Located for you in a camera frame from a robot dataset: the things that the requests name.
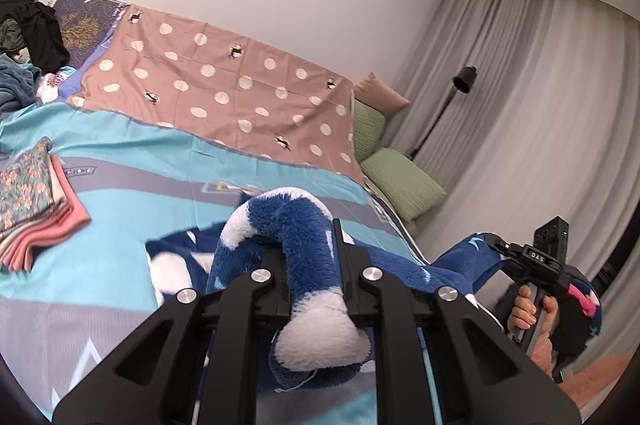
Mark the stack of folded clothes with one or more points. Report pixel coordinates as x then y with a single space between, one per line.
39 208

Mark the teal blue blanket heap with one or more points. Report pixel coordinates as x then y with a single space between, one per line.
18 83

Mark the turquoise grey patterned bedspread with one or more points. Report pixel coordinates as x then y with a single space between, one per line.
138 182

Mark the black garment pile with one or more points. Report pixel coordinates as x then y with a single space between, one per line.
42 35

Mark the pink polka dot sheet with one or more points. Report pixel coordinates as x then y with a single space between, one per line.
175 72

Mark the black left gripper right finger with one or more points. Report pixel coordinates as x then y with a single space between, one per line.
438 359

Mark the grey window curtain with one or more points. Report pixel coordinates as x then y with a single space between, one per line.
524 110

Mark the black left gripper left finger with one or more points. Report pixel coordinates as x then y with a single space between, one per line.
194 360

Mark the blue fleece garment white patches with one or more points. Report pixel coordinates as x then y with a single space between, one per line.
320 346

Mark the tan pillow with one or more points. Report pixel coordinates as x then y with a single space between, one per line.
379 96

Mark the green ribbed pillow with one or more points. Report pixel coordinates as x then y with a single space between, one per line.
410 190
369 125

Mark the purple patterned pillow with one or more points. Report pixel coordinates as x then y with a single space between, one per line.
84 24

